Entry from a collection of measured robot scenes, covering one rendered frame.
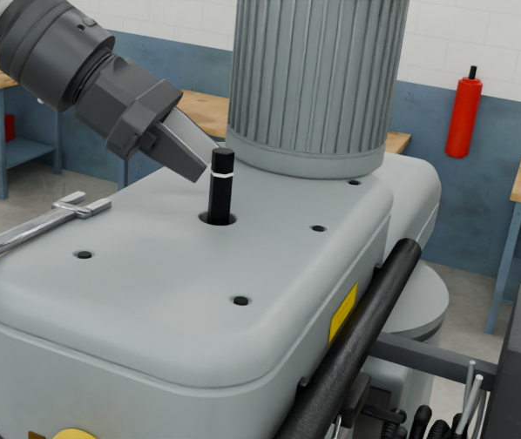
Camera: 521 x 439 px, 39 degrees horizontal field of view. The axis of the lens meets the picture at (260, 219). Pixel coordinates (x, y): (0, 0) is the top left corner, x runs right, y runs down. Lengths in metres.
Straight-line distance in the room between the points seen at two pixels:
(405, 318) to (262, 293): 0.70
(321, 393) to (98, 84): 0.33
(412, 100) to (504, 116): 0.58
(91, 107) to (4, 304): 0.19
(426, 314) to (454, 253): 3.94
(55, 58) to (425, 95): 4.37
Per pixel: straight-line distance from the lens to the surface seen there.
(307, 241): 0.69
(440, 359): 1.04
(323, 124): 0.83
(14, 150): 6.09
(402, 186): 1.27
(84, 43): 0.68
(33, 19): 0.69
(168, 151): 0.67
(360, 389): 0.86
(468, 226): 5.15
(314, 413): 0.61
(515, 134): 4.94
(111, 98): 0.67
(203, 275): 0.61
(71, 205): 0.72
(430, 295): 1.36
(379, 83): 0.86
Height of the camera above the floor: 2.17
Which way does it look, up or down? 23 degrees down
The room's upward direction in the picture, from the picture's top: 6 degrees clockwise
